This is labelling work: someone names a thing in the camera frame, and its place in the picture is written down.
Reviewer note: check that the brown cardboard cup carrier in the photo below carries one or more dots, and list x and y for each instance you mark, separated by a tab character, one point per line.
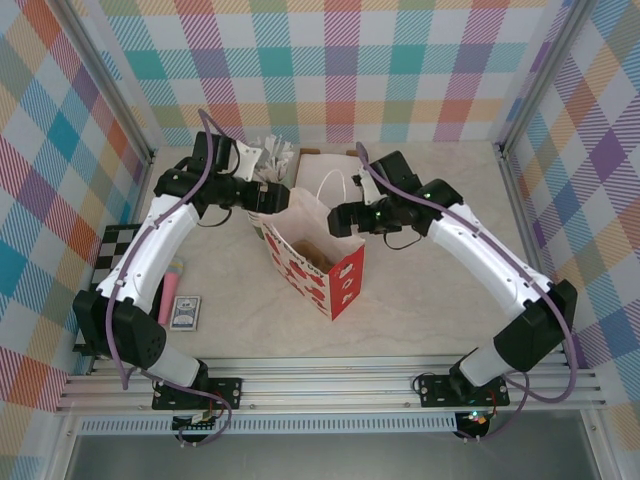
312	257

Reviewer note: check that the white red printed paper bag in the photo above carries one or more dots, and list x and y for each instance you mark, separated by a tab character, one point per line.
345	285

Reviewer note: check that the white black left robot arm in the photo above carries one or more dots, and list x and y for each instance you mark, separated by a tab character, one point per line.
150	250

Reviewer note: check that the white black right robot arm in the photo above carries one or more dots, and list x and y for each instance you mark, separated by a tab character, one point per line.
480	250

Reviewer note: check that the mint green holder cup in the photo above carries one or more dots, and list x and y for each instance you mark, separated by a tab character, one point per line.
284	179

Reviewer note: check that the white paper wrapped straws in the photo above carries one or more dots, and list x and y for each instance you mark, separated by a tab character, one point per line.
275	155

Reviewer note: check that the pink marker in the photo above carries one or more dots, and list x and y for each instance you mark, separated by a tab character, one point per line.
170	295

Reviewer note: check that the black silver chessboard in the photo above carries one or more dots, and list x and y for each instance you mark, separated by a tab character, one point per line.
115	250

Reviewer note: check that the blue playing card box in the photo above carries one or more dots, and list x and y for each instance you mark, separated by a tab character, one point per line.
185	312

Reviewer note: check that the aluminium side rail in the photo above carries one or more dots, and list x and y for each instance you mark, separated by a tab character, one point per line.
520	210

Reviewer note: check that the left aluminium frame post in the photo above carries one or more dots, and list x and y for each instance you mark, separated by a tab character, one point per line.
109	75

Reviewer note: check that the aluminium frame post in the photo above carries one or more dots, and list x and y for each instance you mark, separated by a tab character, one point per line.
542	75
109	75

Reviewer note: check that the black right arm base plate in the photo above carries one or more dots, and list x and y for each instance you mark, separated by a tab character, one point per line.
430	390

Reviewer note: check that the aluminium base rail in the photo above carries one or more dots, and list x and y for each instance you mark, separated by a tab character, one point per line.
325	385

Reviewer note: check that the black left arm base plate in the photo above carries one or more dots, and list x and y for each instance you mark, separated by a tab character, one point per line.
227	390

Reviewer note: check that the right aluminium frame post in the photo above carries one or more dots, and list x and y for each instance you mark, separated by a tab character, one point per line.
542	75

